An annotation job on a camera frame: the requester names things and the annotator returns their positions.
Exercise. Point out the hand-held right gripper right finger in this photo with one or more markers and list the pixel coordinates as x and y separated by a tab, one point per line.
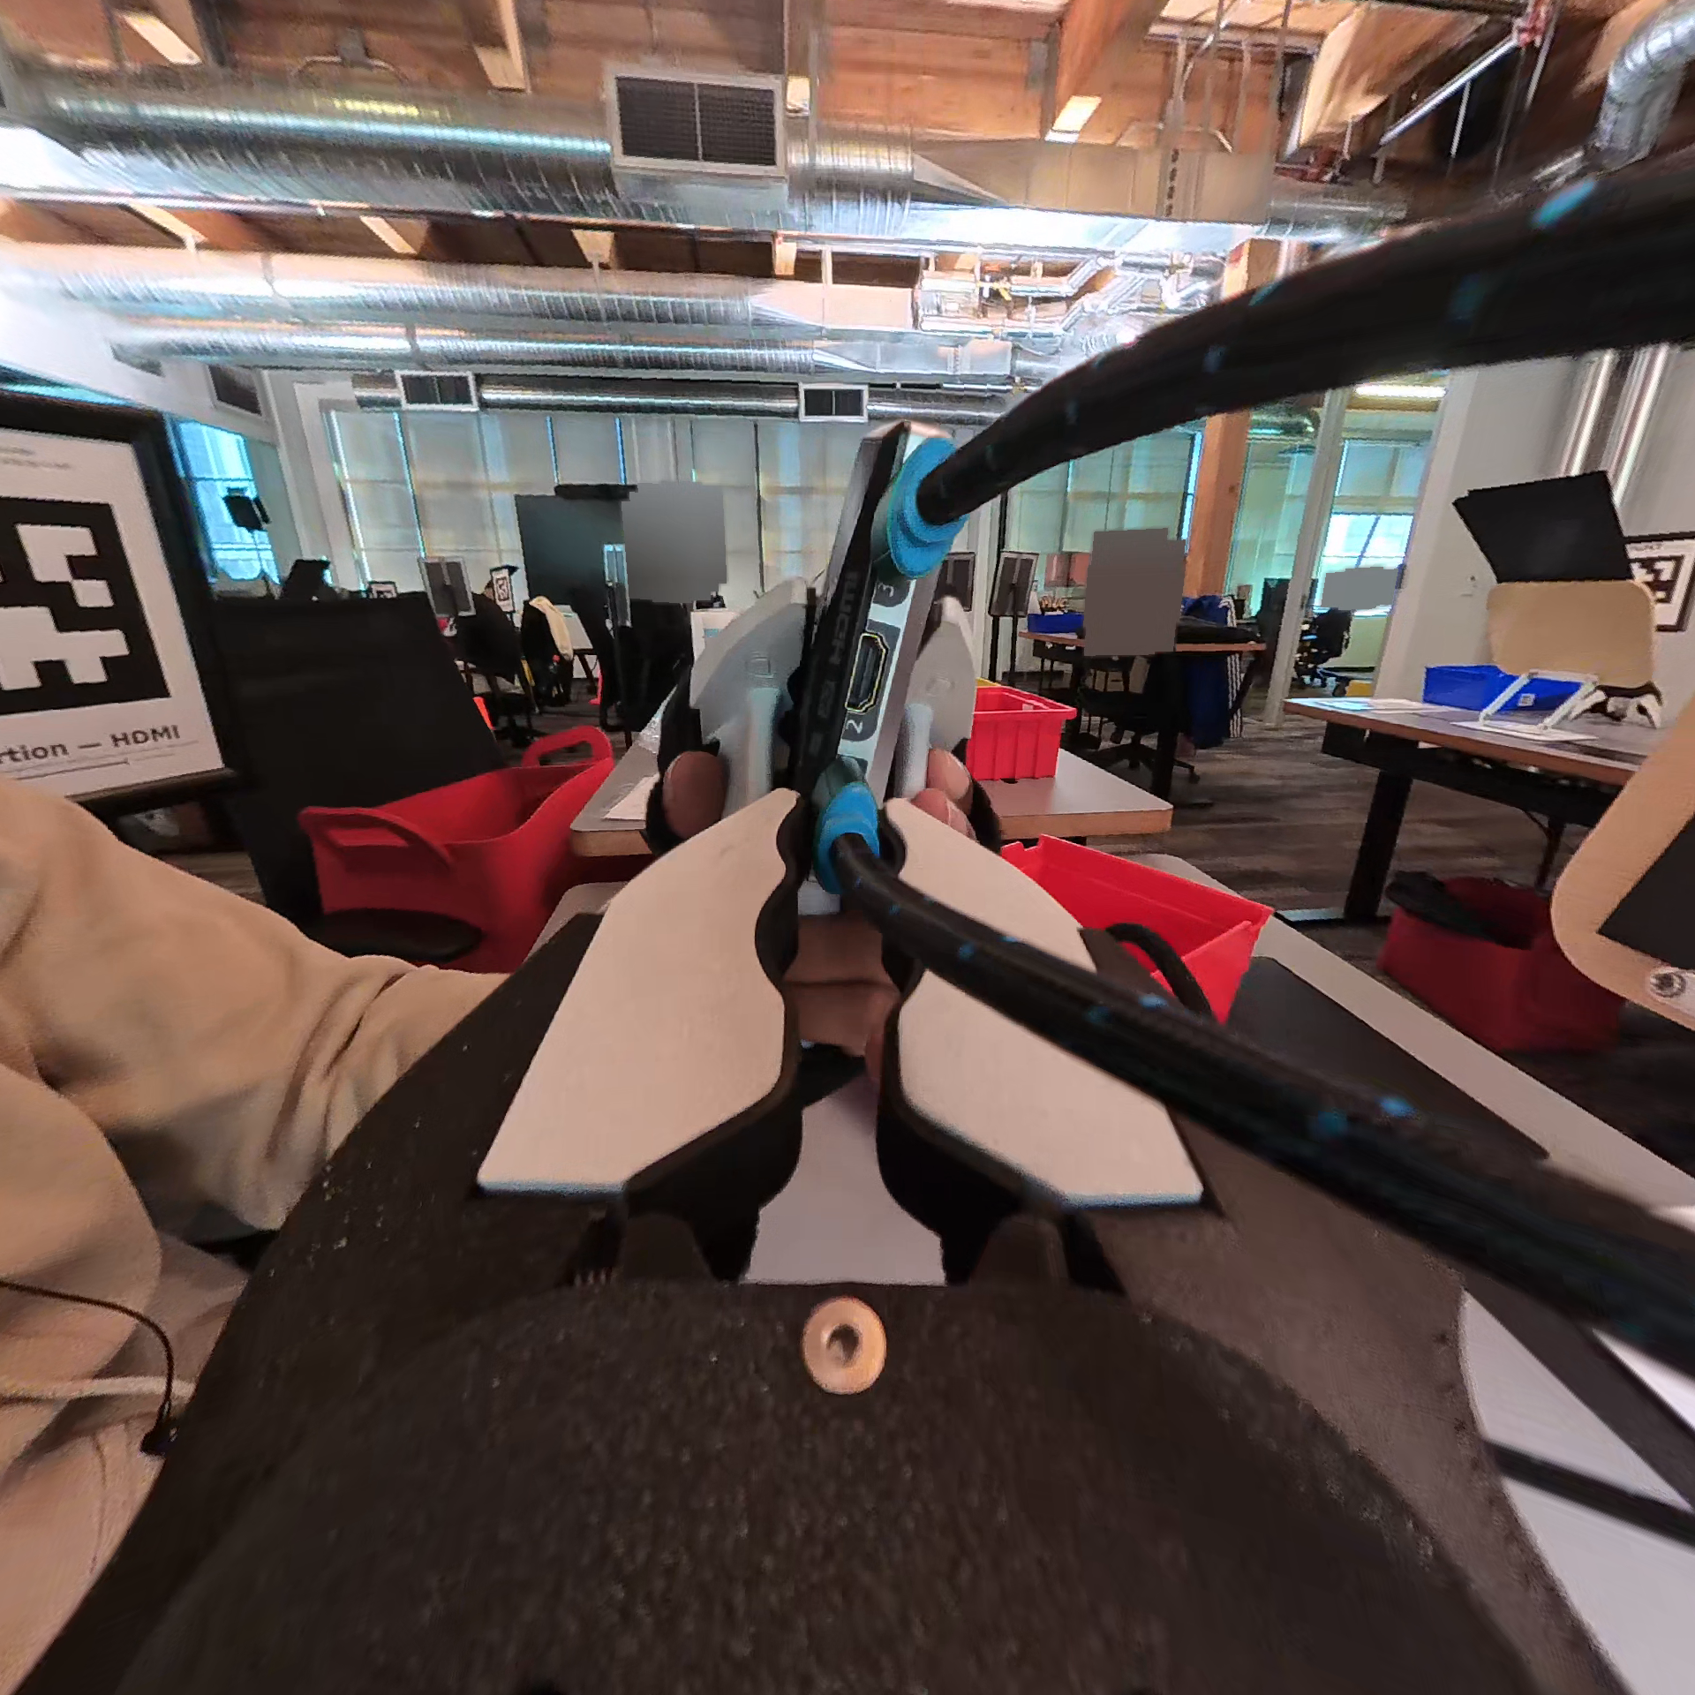
1019	1126

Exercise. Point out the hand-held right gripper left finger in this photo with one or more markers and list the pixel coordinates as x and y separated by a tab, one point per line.
650	1033

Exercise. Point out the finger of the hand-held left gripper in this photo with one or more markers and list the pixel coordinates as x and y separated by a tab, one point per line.
953	676
748	688

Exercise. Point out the hdmi port switch box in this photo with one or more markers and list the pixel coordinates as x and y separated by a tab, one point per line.
829	622

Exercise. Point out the red plastic bin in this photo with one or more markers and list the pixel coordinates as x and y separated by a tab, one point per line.
1192	926

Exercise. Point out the person's left forearm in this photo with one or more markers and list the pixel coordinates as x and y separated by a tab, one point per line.
267	979

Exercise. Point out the stack of red bins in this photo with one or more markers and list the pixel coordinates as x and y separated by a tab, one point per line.
1019	735

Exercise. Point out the red tote tub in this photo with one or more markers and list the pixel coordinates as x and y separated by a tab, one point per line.
437	861

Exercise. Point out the black office chair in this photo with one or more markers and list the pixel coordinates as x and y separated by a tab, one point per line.
345	702

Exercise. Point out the wooden desk with black legs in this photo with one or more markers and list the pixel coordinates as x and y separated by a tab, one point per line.
1392	720

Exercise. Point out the red floor bag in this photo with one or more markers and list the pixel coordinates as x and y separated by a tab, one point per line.
1496	979

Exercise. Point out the blue storage bin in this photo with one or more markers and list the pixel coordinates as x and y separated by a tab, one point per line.
1465	687

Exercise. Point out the ceiling air vent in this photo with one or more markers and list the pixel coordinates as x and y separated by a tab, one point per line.
695	122

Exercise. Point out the black board with wooden rim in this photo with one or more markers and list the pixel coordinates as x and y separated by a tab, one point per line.
1588	900

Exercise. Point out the beige wooden board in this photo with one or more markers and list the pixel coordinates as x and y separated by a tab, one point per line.
1570	622

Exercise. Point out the black-framed marker sign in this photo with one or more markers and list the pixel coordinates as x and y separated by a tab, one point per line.
1664	563
81	596

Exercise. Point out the silver ceiling duct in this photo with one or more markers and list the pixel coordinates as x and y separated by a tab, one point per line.
331	146
397	298

